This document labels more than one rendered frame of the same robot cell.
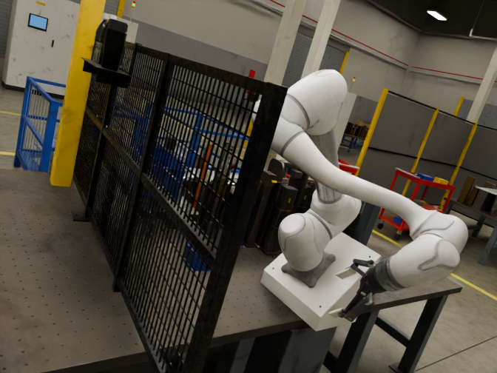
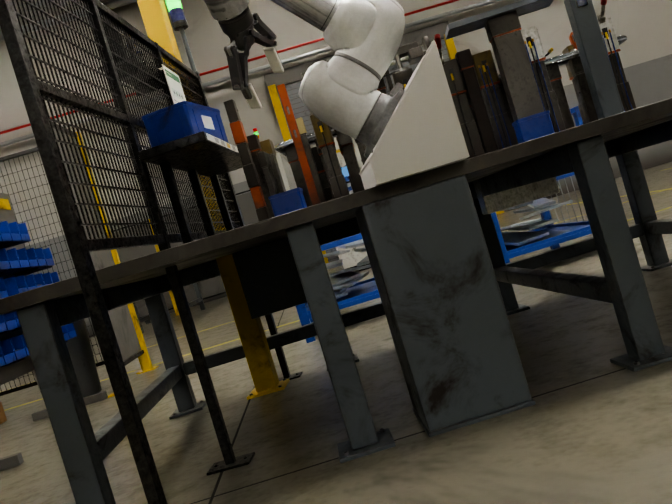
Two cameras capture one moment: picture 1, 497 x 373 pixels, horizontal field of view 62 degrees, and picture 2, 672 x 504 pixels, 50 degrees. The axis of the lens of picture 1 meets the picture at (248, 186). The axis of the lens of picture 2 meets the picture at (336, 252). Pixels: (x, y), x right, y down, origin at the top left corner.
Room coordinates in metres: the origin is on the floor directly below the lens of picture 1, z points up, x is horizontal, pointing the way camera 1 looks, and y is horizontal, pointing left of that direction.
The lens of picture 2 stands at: (-0.11, -1.51, 0.60)
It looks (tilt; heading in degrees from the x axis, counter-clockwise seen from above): 1 degrees down; 39
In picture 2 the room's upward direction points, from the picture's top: 17 degrees counter-clockwise
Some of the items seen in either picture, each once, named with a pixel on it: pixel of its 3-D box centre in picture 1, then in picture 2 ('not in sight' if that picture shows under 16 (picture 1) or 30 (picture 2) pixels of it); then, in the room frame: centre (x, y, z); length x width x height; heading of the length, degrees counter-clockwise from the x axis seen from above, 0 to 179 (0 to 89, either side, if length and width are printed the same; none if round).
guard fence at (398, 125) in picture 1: (416, 160); not in sight; (7.87, -2.86, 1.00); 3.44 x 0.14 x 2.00; 131
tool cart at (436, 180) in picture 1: (413, 206); not in sight; (6.00, -2.39, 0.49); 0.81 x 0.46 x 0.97; 119
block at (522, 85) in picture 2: not in sight; (518, 81); (2.28, -0.53, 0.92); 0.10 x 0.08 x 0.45; 124
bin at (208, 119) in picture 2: (154, 171); (187, 131); (1.61, 0.38, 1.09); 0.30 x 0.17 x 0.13; 25
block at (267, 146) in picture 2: not in sight; (274, 184); (2.12, 0.53, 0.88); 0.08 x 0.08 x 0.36; 34
